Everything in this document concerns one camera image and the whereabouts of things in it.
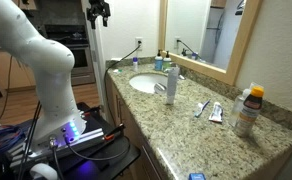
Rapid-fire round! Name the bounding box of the white tape roll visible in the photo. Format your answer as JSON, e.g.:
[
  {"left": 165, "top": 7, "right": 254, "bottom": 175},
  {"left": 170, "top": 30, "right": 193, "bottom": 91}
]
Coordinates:
[{"left": 29, "top": 162, "right": 59, "bottom": 180}]

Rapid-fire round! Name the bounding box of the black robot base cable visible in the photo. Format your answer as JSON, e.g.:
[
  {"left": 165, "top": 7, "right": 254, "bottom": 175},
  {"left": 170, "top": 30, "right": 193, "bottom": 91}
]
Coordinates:
[{"left": 64, "top": 134, "right": 132, "bottom": 162}]

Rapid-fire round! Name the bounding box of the metal cabinet handle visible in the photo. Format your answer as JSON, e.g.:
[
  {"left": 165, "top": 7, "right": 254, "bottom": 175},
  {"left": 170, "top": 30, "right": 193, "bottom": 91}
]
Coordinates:
[
  {"left": 140, "top": 144, "right": 162, "bottom": 180},
  {"left": 115, "top": 94, "right": 122, "bottom": 125}
]

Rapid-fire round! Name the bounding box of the small blue object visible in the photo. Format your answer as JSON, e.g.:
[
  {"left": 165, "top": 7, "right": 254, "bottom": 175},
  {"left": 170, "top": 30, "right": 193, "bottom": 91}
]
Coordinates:
[{"left": 188, "top": 172, "right": 207, "bottom": 180}]

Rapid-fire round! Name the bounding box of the black power cable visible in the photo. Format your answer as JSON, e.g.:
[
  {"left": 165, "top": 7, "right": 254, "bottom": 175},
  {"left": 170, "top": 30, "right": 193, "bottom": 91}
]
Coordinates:
[{"left": 103, "top": 42, "right": 142, "bottom": 126}]

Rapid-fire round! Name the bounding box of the wooden vanity cabinet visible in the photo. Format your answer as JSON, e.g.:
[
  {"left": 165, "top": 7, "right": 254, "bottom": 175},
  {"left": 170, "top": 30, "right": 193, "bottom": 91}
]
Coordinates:
[{"left": 105, "top": 74, "right": 174, "bottom": 180}]

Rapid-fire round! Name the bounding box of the blue soap pump bottle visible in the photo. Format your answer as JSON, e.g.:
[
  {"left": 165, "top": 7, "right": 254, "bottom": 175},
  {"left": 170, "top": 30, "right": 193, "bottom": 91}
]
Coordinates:
[{"left": 154, "top": 49, "right": 164, "bottom": 71}]

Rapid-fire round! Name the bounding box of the sunscreen spray bottle orange cap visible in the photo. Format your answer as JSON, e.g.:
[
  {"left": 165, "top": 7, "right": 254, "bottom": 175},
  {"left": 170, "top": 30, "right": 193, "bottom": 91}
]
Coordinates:
[{"left": 233, "top": 85, "right": 265, "bottom": 138}]

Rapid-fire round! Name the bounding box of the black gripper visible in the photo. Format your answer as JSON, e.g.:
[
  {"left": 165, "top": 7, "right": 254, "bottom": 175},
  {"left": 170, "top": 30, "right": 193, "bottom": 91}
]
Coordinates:
[{"left": 86, "top": 0, "right": 112, "bottom": 30}]

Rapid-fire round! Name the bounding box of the wooden kitchen cabinet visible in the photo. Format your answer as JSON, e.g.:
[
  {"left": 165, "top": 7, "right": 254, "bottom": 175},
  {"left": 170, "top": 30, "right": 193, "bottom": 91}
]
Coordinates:
[{"left": 0, "top": 48, "right": 37, "bottom": 93}]

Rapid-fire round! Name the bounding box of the clear plastic bottle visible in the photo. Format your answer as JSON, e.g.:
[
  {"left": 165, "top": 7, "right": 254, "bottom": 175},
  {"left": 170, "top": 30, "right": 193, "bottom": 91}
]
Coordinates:
[{"left": 228, "top": 82, "right": 259, "bottom": 128}]

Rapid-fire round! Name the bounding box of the blue white toothbrush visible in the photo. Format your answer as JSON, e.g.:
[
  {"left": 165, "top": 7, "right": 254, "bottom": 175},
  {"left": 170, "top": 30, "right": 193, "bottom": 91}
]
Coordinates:
[{"left": 194, "top": 99, "right": 212, "bottom": 119}]

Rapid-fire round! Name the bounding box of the stainless steel oven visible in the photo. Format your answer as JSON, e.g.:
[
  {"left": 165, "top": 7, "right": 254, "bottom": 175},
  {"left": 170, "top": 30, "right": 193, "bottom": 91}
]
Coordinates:
[{"left": 44, "top": 23, "right": 96, "bottom": 86}]

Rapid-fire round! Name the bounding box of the white wall power outlet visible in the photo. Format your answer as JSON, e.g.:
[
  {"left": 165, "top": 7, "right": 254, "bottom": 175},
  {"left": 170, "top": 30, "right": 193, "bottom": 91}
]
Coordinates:
[{"left": 134, "top": 36, "right": 144, "bottom": 52}]

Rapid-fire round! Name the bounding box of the blue red cable bundle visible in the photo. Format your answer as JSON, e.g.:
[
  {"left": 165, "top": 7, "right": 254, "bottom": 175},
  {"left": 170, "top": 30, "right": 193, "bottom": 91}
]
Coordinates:
[{"left": 0, "top": 124, "right": 26, "bottom": 158}]

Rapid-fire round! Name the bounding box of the orange black clamp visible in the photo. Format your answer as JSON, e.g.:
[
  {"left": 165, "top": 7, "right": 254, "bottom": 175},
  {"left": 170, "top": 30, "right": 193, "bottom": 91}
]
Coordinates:
[
  {"left": 81, "top": 104, "right": 104, "bottom": 118},
  {"left": 103, "top": 123, "right": 126, "bottom": 141}
]

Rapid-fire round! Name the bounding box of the small white toothpaste tube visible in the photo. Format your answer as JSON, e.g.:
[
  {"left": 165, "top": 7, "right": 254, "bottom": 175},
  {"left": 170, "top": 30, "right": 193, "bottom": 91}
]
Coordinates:
[{"left": 208, "top": 101, "right": 224, "bottom": 124}]

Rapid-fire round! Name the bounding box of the tall white standing tube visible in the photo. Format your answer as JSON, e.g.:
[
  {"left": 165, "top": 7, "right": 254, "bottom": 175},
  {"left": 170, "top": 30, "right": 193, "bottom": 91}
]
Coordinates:
[{"left": 165, "top": 65, "right": 181, "bottom": 106}]

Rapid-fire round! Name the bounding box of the black cable pair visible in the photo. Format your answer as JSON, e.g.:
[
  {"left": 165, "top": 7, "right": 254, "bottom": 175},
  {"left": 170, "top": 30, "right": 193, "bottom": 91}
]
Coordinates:
[{"left": 17, "top": 101, "right": 43, "bottom": 180}]

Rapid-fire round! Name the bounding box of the white oval sink basin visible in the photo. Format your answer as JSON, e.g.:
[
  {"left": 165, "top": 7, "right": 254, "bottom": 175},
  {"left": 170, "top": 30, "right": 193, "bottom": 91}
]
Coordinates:
[{"left": 128, "top": 72, "right": 170, "bottom": 95}]

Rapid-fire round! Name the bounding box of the small white bottle blue cap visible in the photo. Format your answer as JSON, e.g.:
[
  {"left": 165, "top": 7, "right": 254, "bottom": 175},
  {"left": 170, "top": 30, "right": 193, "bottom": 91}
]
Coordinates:
[{"left": 132, "top": 56, "right": 139, "bottom": 73}]

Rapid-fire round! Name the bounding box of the wood framed wall mirror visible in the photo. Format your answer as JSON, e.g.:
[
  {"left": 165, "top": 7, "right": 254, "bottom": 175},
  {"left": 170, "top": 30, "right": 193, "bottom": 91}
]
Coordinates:
[{"left": 158, "top": 0, "right": 264, "bottom": 86}]

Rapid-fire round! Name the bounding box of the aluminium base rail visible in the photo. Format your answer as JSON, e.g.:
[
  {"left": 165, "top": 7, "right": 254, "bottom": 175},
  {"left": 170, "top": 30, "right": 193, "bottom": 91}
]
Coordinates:
[{"left": 5, "top": 128, "right": 107, "bottom": 168}]

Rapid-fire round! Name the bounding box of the green soap pump bottle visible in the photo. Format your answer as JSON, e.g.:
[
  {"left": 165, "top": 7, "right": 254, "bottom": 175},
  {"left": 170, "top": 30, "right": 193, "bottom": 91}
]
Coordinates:
[{"left": 162, "top": 50, "right": 172, "bottom": 72}]

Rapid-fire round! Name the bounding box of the black robot cart platform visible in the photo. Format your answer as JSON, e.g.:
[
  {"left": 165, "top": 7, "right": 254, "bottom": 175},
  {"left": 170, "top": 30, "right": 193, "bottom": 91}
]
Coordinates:
[{"left": 0, "top": 101, "right": 141, "bottom": 180}]

